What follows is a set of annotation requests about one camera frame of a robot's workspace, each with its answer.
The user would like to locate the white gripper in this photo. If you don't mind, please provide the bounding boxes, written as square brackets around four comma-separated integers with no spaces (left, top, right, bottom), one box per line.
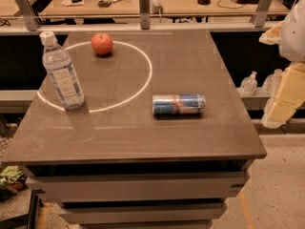
[259,0,305,129]

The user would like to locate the red bull can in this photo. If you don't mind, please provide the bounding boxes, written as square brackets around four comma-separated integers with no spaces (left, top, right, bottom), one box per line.
[152,94,206,115]

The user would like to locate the small clear bottle right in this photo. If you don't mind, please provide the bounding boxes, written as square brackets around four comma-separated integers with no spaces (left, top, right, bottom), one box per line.
[261,69,282,94]

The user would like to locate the small clear bottle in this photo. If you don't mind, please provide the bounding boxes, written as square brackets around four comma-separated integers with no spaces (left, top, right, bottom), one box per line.
[239,71,257,97]
[261,69,282,94]

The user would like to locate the small clear bottle left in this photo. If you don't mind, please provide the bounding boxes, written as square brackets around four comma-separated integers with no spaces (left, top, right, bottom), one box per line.
[239,71,257,97]

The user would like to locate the white power strip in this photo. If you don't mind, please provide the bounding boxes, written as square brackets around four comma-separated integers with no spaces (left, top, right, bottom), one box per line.
[150,0,163,14]

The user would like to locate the red apple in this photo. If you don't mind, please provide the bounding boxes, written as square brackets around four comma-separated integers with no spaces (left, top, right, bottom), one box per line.
[91,32,113,55]

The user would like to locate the grey drawer cabinet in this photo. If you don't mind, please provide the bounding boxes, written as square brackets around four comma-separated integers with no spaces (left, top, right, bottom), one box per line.
[28,168,249,229]

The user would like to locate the black scissors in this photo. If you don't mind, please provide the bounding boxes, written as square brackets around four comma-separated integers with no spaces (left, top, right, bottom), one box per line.
[97,0,124,8]

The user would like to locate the clear plastic water bottle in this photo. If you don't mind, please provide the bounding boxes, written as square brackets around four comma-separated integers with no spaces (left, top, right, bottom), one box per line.
[40,31,85,110]

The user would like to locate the green snack package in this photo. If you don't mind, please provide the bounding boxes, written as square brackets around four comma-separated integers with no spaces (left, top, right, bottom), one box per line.
[0,166,27,195]

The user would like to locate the metal post right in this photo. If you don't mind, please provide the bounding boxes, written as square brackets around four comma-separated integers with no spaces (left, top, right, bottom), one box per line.
[252,0,273,28]

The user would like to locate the metal post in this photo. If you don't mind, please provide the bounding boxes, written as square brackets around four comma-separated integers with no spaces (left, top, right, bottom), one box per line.
[139,0,150,30]
[252,0,273,28]
[15,0,40,31]

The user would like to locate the metal post centre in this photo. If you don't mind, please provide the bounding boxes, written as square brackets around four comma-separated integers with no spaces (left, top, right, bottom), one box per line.
[139,0,150,30]

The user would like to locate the metal post left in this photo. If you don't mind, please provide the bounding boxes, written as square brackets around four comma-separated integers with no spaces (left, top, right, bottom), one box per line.
[15,0,40,31]

